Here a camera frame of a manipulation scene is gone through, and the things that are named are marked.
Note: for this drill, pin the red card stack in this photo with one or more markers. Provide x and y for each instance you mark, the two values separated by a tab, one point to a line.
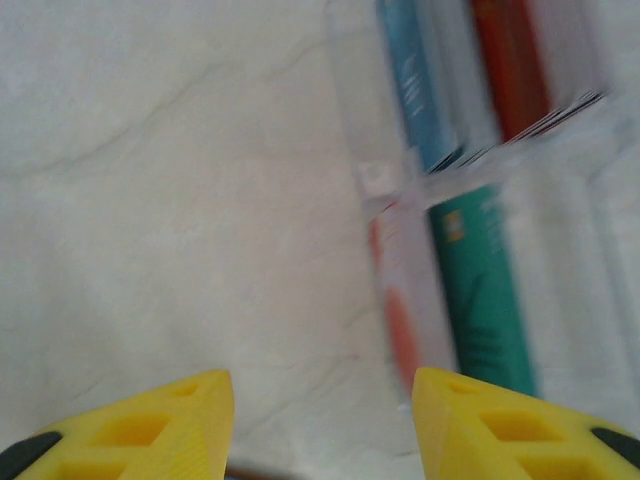
510	65

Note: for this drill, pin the green credit card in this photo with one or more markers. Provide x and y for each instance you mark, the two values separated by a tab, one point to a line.
480	290

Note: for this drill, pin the clear acrylic card box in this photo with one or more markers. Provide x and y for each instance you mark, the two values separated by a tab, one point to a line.
575	250

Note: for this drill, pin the orange card stack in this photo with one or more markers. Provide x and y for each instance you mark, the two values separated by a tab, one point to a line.
397	310

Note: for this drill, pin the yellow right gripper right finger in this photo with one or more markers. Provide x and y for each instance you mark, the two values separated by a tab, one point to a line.
500	435

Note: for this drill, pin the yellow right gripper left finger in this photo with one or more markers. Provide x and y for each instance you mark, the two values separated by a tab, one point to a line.
150	430

